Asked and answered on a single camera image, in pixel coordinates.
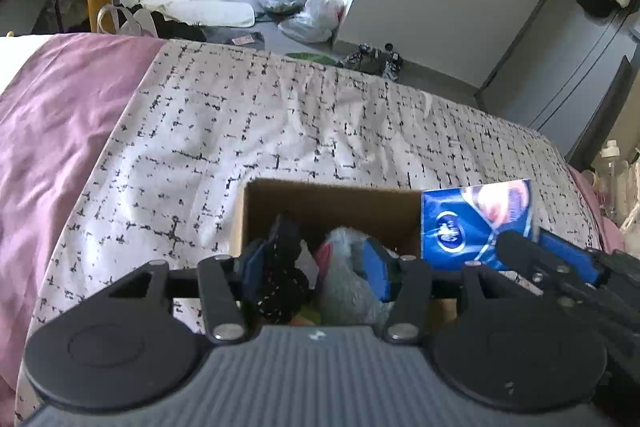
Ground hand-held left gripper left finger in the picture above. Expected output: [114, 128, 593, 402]
[107, 238, 273, 344]

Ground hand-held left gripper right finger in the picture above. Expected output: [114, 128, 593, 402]
[362, 237, 509, 344]

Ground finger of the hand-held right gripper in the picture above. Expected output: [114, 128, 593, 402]
[494, 230, 567, 294]
[537, 229, 612, 287]

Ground black lace garment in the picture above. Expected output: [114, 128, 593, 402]
[257, 214, 312, 326]

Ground grey fluffy plush toy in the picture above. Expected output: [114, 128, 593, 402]
[314, 227, 397, 329]

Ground blue tissue pack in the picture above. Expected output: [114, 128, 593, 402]
[420, 179, 536, 273]

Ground brown cardboard box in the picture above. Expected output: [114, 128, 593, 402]
[235, 178, 458, 330]

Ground clear bottle white cap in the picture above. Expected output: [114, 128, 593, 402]
[597, 139, 632, 219]

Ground black and white patterned blanket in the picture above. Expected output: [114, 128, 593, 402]
[14, 39, 607, 427]

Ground grey wardrobe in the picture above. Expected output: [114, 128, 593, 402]
[474, 0, 640, 158]

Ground green cloth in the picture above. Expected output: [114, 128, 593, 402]
[287, 51, 334, 66]

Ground clear plastic bag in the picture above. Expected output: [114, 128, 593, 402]
[277, 14, 336, 44]

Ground purple bed sheet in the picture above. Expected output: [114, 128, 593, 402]
[0, 32, 167, 409]

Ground black clothing on floor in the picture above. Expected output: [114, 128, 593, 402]
[127, 4, 209, 43]

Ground white floor mat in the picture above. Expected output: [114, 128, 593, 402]
[141, 0, 256, 28]

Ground white plastic bag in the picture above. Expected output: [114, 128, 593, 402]
[304, 0, 346, 31]

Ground white tote bag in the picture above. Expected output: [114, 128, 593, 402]
[96, 4, 157, 38]

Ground white bed sheet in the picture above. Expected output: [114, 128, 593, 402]
[0, 35, 48, 90]

